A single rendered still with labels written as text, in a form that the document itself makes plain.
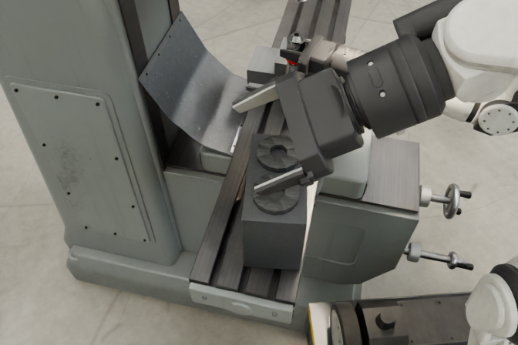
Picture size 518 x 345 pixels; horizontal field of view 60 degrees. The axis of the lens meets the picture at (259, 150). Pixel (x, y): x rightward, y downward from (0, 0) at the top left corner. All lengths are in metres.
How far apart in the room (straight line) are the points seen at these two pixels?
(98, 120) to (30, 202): 1.25
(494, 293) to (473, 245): 1.37
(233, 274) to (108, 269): 1.03
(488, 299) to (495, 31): 0.62
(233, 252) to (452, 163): 1.75
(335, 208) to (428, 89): 0.97
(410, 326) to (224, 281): 0.59
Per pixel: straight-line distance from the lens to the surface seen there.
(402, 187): 1.42
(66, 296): 2.14
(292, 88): 0.48
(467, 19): 0.45
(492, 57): 0.43
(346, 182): 1.29
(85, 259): 1.97
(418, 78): 0.44
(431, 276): 2.15
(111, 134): 1.30
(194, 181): 1.44
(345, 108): 0.46
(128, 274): 1.92
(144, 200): 1.53
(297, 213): 0.84
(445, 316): 1.42
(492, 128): 1.09
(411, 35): 0.48
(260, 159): 0.90
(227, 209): 1.07
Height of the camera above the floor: 1.83
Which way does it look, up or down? 49 degrees down
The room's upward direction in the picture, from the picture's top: straight up
